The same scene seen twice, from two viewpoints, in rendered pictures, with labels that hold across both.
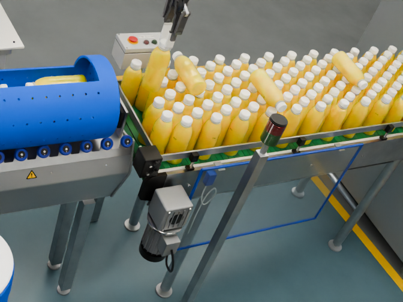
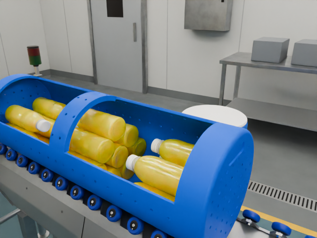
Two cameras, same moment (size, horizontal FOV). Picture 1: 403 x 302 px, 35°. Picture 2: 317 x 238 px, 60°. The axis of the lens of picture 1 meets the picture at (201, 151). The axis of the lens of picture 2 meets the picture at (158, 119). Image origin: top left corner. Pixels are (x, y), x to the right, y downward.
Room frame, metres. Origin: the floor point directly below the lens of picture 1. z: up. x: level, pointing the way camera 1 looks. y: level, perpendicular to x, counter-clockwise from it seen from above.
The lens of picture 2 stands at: (1.38, 1.48, 1.47)
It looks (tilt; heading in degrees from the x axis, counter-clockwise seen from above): 23 degrees down; 258
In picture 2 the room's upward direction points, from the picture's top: straight up
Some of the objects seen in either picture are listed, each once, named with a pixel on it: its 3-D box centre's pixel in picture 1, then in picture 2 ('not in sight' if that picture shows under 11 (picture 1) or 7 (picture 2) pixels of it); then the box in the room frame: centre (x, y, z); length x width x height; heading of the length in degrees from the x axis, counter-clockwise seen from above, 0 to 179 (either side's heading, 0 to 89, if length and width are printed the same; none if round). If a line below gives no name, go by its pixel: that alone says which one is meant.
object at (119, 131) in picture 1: (116, 115); not in sight; (1.75, 0.33, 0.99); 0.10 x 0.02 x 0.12; 42
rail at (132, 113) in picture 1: (135, 118); not in sight; (1.81, 0.27, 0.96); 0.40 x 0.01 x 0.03; 42
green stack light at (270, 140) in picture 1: (271, 135); (35, 59); (1.74, -0.20, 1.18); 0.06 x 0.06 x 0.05
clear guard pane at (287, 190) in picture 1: (265, 197); not in sight; (1.98, -0.32, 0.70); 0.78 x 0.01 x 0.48; 132
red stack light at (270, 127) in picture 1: (276, 125); (33, 51); (1.74, -0.20, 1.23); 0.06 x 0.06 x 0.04
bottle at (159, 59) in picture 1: (157, 66); not in sight; (1.85, 0.26, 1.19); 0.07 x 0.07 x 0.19
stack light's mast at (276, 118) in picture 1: (270, 136); (35, 60); (1.74, -0.20, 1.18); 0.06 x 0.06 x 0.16
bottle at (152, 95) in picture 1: (156, 100); not in sight; (1.92, 0.23, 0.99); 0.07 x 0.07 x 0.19
